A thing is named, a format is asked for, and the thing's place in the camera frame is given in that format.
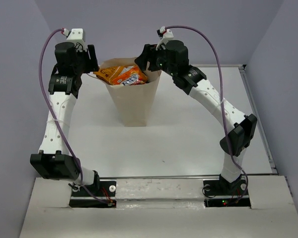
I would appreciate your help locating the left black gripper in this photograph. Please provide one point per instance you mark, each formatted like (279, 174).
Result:
(92, 64)

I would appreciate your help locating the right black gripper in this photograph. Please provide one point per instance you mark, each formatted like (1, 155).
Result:
(149, 53)

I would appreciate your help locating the orange snack bar packet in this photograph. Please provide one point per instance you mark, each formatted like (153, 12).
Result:
(109, 74)

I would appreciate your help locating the orange red candy packet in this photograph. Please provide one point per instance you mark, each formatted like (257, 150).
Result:
(130, 76)

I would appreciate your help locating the beige paper bag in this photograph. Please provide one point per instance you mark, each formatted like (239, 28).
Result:
(133, 102)

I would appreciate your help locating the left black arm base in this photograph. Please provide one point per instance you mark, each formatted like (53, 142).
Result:
(104, 197)

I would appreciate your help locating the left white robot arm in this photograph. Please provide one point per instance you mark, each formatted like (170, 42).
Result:
(54, 159)

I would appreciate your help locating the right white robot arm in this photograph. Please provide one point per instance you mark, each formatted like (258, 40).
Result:
(239, 128)

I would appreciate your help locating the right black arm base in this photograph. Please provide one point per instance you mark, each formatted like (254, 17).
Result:
(215, 196)

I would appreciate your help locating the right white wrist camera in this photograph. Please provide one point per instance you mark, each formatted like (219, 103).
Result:
(165, 35)

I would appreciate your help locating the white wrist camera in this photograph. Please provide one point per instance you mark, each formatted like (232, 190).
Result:
(165, 35)
(77, 37)

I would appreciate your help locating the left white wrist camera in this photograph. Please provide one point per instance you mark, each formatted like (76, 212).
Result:
(77, 37)

